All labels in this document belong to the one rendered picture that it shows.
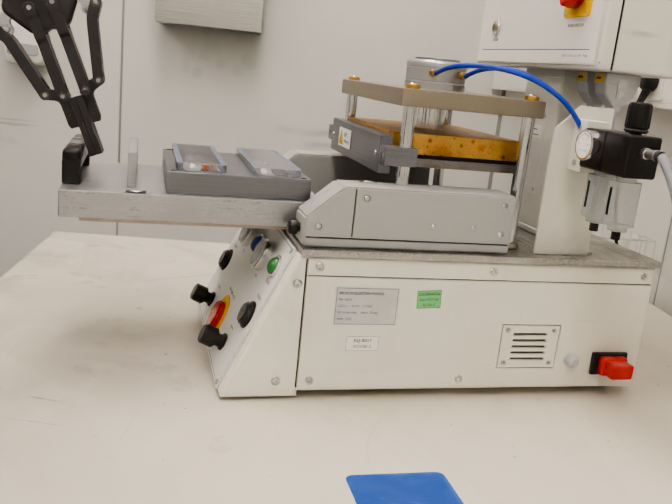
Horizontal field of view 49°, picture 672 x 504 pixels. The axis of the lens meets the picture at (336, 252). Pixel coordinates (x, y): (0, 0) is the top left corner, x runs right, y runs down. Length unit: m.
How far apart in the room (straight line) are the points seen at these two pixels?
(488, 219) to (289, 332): 0.26
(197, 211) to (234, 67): 1.54
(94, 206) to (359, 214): 0.29
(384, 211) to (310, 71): 1.56
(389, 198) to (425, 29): 1.62
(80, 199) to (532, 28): 0.62
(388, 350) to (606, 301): 0.29
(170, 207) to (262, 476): 0.31
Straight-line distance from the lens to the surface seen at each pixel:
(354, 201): 0.82
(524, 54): 1.07
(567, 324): 0.96
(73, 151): 0.87
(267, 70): 2.36
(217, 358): 0.92
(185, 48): 2.37
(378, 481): 0.73
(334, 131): 1.07
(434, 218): 0.85
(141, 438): 0.78
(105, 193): 0.84
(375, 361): 0.87
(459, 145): 0.91
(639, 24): 0.95
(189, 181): 0.85
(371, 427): 0.83
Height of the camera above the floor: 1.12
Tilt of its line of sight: 14 degrees down
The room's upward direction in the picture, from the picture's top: 6 degrees clockwise
